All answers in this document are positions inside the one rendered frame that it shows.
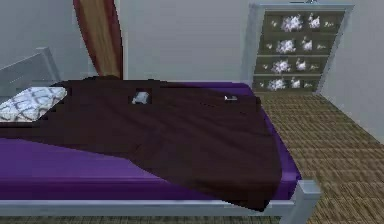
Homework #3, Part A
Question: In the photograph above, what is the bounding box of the dark brown blanket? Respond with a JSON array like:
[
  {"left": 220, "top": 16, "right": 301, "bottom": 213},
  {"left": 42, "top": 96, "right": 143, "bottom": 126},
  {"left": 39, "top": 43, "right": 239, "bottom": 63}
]
[{"left": 0, "top": 76, "right": 284, "bottom": 212}]

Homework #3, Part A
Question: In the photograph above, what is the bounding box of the small grey object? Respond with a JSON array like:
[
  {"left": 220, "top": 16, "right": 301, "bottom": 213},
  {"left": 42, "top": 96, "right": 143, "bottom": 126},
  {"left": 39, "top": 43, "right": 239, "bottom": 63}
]
[{"left": 131, "top": 91, "right": 151, "bottom": 105}]

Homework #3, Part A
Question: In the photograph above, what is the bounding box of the grey chest of drawers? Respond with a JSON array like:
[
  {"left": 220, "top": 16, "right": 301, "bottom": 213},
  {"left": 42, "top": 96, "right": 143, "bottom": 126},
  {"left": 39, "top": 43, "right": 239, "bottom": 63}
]
[{"left": 240, "top": 0, "right": 355, "bottom": 96}]

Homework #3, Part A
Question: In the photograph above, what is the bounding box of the red and tan curtain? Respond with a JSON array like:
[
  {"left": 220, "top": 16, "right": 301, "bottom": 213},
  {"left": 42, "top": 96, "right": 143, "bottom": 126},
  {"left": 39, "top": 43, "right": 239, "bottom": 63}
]
[{"left": 72, "top": 0, "right": 125, "bottom": 80}]

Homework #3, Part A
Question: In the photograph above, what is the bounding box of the white patterned pillow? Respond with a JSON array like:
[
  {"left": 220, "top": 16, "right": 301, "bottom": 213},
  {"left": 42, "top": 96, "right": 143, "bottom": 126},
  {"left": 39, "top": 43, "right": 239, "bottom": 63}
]
[{"left": 0, "top": 86, "right": 68, "bottom": 124}]

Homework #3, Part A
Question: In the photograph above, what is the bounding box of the purple bed with grey frame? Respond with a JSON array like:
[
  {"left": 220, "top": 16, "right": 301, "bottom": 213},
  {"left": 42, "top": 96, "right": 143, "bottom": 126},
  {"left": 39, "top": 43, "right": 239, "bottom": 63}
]
[{"left": 0, "top": 46, "right": 323, "bottom": 224}]

